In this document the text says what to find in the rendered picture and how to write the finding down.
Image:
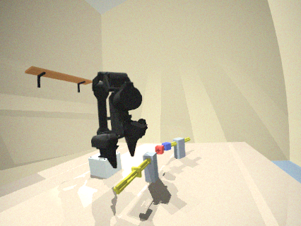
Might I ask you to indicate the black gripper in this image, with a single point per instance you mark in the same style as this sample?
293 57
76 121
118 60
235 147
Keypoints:
106 142

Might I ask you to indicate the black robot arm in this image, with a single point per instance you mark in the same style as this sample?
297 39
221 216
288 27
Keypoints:
124 97

